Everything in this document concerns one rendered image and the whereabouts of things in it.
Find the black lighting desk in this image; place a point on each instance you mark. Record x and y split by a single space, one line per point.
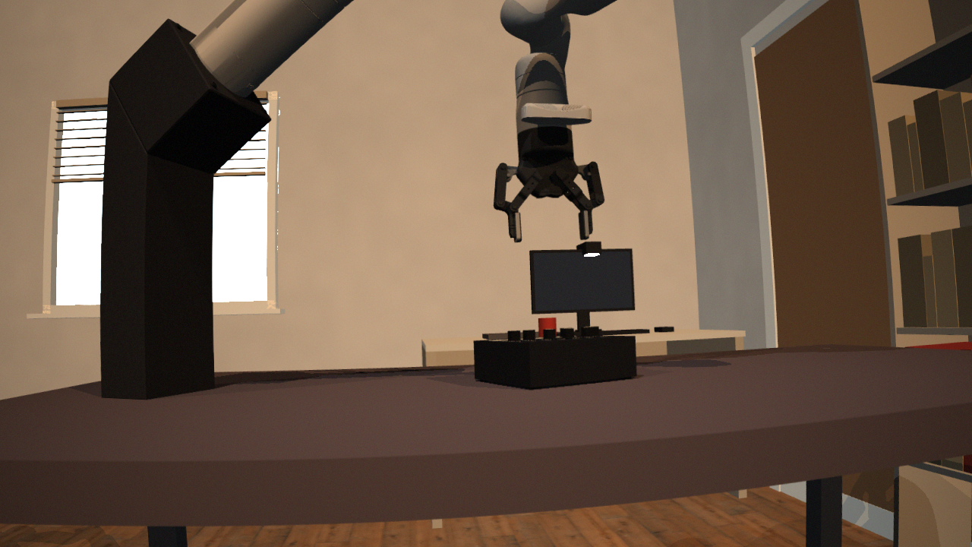
534 362

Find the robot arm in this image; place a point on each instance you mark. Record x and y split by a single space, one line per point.
249 39

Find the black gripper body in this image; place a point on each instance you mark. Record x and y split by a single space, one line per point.
549 148

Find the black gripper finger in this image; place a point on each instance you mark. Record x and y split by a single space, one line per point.
504 174
589 173

